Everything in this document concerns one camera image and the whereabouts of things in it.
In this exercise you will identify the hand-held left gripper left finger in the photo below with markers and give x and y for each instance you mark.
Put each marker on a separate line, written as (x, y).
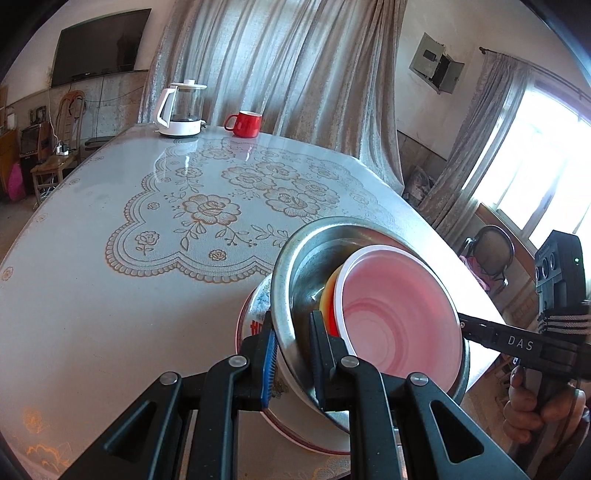
(268, 364)

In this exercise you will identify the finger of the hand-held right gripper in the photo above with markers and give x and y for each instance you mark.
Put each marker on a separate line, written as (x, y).
(478, 330)

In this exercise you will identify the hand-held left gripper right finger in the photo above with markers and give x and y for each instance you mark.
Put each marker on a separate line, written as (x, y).
(319, 369)

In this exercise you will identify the large purple floral rim plate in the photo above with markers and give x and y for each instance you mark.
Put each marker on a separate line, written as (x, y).
(295, 427)

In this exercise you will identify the yellow plastic bowl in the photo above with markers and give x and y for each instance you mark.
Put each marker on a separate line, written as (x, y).
(330, 304)

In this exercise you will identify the red plastic bowl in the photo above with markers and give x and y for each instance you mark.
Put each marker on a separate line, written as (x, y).
(397, 314)

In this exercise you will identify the stainless steel bowl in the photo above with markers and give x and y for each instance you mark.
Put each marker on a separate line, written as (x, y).
(304, 267)

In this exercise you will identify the person's right hand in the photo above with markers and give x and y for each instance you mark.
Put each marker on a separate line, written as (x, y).
(521, 410)

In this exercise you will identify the pink cloth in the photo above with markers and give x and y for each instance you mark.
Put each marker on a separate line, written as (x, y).
(475, 272)

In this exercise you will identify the dark round-back chair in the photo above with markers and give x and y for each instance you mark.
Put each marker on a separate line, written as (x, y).
(494, 242)

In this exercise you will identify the window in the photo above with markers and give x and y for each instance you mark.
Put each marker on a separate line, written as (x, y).
(531, 161)

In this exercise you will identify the grey window curtain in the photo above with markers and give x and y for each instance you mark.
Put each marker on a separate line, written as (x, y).
(489, 138)

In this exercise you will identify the red mug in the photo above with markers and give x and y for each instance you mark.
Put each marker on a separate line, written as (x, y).
(247, 125)

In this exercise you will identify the white glass electric kettle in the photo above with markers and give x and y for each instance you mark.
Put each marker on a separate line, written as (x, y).
(184, 127)

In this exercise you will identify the wooden curved-back chair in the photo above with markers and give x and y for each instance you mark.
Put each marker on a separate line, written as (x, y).
(51, 166)

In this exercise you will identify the grey door curtain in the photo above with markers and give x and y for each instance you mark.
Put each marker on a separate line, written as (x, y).
(277, 69)

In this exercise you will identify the white power strip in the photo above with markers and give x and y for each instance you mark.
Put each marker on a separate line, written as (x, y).
(62, 148)

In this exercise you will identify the pink plastic bag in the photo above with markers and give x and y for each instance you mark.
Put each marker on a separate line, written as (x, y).
(16, 182)

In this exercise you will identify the dark box appliance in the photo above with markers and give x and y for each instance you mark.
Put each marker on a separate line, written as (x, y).
(30, 141)

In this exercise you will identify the wall electrical panel box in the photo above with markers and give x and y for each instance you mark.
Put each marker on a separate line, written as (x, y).
(427, 57)

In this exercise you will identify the black wall television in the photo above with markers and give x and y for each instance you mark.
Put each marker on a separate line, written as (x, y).
(97, 50)

